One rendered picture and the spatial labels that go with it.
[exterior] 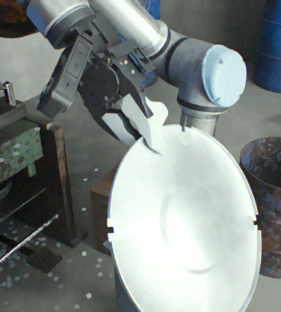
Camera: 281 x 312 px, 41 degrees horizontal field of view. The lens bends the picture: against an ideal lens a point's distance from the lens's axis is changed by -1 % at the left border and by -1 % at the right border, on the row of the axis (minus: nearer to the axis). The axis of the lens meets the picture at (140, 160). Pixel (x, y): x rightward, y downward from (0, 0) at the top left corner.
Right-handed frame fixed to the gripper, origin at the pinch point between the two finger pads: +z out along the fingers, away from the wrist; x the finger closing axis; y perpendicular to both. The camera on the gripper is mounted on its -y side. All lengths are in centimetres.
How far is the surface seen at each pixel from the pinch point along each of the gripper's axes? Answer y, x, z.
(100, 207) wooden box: 60, 96, 14
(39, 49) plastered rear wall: 190, 202, -105
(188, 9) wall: 365, 157, -72
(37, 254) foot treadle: 33, 113, 13
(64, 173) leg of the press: 57, 98, -6
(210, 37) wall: 364, 156, -33
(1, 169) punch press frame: 33, 93, -21
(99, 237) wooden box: 60, 110, 26
